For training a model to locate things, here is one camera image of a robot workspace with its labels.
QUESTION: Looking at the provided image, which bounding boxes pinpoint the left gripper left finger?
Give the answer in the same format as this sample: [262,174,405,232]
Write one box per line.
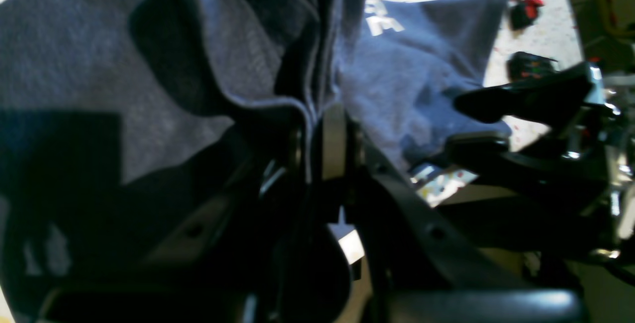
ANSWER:
[38,130,352,323]

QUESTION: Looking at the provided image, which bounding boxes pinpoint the black TV remote control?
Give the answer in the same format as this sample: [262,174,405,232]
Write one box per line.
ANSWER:
[506,52,560,82]

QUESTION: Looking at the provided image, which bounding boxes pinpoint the dark blue T-shirt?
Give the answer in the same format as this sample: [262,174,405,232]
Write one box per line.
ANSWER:
[1,0,507,323]

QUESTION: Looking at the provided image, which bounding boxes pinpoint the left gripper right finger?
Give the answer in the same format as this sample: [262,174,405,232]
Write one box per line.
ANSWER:
[320,104,586,323]

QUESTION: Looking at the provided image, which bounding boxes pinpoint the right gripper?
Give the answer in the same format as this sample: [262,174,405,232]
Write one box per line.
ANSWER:
[442,62,634,284]

